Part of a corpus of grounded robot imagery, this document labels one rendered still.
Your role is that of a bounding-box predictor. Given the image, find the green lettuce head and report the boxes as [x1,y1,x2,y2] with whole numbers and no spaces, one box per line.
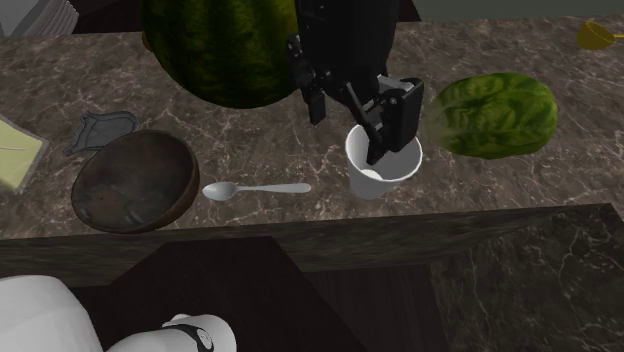
[422,72,559,161]

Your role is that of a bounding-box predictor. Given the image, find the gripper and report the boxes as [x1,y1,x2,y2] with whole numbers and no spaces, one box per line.
[285,0,425,167]

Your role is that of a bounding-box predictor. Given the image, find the pale green square tray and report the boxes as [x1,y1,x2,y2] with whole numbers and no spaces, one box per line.
[0,115,50,197]

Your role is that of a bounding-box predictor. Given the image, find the brown wooden bowl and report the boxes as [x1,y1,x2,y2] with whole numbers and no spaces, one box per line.
[70,128,201,235]

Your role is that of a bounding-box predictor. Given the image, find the grey flat shaped dish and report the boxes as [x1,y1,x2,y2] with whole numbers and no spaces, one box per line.
[63,110,141,158]

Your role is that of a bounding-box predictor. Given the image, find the yellow scoop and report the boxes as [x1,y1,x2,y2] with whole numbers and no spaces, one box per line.
[576,20,624,51]

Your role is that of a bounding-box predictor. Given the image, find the grey ribbed object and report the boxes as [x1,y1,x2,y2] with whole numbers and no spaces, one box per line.
[0,0,80,38]

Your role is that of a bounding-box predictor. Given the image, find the white cup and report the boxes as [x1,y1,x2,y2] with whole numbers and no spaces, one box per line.
[344,123,424,201]

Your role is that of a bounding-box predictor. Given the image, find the green striped watermelon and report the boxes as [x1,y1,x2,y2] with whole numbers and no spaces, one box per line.
[140,0,300,110]

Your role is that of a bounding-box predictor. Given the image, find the silver spoon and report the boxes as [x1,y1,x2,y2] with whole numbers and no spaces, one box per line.
[201,181,313,203]

